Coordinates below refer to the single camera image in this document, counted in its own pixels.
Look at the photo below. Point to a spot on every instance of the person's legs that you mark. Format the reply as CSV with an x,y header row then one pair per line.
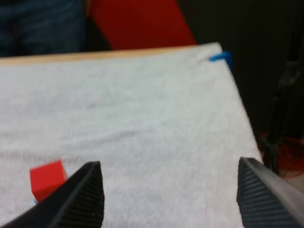
x,y
40,26

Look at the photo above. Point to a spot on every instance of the red cube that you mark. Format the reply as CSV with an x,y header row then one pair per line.
x,y
46,180

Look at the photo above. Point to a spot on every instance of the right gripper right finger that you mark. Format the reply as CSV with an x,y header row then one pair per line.
x,y
266,197

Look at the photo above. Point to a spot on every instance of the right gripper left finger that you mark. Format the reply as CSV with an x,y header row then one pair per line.
x,y
73,204

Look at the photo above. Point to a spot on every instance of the blue clip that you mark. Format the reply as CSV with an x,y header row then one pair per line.
x,y
223,58

